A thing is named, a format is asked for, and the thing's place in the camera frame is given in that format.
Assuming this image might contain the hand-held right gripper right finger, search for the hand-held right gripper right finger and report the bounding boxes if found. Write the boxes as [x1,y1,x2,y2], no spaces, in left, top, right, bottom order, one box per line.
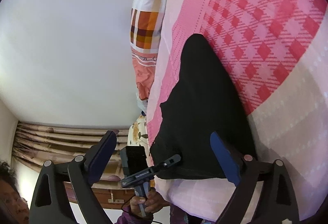
[210,132,301,224]

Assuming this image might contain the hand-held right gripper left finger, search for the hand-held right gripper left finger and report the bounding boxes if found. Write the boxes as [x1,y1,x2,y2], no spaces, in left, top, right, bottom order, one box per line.
[28,130,117,224]

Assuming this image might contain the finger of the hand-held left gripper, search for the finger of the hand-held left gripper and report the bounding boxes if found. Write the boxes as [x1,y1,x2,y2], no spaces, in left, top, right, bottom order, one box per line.
[152,154,182,174]

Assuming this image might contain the black pants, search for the black pants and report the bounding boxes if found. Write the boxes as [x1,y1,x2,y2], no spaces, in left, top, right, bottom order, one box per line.
[149,34,258,180]

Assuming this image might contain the person's left forearm purple sleeve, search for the person's left forearm purple sleeve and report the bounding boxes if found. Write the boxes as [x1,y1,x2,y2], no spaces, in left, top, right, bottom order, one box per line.
[116,204,191,224]

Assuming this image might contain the person's left hand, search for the person's left hand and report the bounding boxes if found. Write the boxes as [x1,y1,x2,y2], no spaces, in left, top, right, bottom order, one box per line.
[129,186,165,217]

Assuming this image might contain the white floral pillow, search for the white floral pillow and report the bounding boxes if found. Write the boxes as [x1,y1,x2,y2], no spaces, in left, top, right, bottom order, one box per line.
[127,114,152,155]

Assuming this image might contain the brown wooden furniture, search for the brown wooden furniture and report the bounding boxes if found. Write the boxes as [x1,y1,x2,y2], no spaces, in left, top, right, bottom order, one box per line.
[63,179,139,211]

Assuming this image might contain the beige patterned curtain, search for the beige patterned curtain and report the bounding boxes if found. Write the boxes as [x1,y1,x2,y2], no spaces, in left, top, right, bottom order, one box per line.
[11,122,134,171]

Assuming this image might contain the pale blue cloth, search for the pale blue cloth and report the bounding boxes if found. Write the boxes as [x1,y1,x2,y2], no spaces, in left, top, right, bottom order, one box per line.
[135,93,149,112]

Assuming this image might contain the person's eyeglasses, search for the person's eyeglasses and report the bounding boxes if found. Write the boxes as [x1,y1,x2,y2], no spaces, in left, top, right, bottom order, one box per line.
[5,196,28,208]

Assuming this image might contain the person's head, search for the person's head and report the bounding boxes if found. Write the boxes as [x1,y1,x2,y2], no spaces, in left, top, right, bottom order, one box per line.
[0,160,30,224]

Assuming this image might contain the pink checkered blanket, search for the pink checkered blanket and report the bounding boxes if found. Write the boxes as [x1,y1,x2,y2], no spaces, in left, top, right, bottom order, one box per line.
[145,0,328,224]

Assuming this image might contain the orange maroon plaid quilt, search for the orange maroon plaid quilt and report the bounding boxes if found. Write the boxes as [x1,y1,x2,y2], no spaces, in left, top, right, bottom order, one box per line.
[129,0,175,101]

